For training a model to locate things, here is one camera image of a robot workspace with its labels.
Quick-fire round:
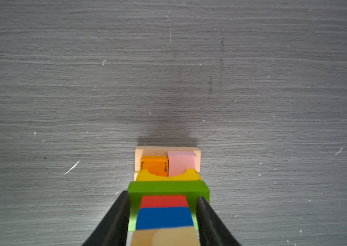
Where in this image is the small natural wood cube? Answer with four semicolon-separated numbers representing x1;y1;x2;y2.
130;227;200;246

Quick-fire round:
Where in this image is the green wood block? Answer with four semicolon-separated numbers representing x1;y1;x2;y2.
127;180;210;232

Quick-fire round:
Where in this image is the yellow wood block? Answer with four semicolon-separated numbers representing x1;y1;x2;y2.
134;169;202;181

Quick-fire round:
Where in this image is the orange wood block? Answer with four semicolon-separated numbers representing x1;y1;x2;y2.
140;156;168;177

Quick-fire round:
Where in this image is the blue wood cube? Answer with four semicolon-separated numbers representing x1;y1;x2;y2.
136;207;194;230

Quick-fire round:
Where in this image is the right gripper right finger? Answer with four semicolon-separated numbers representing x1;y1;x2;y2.
196;196;241;246

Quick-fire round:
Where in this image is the natural wood block long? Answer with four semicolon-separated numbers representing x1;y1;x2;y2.
135;146;201;172

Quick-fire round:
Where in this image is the pink wood block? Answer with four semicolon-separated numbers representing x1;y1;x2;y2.
168;151;197;177

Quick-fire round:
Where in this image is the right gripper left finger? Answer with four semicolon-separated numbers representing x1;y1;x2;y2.
82;190;130;246

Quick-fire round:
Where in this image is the red wood cube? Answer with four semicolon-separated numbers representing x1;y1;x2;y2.
140;195;188;209

